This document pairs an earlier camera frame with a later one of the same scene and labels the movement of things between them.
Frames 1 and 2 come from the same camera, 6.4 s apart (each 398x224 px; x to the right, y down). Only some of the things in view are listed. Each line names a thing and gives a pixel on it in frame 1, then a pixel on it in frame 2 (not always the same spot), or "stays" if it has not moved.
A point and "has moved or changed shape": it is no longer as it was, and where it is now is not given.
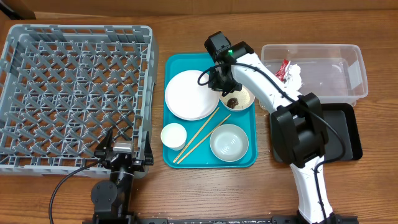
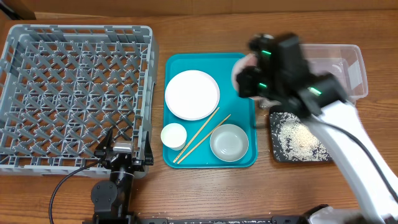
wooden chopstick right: [202, 140] stays
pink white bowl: [238, 100] has moved or changed shape
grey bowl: [229, 142] stays
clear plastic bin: [334, 73] stays
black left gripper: [140, 165] stays
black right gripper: [222, 82] to [244, 83]
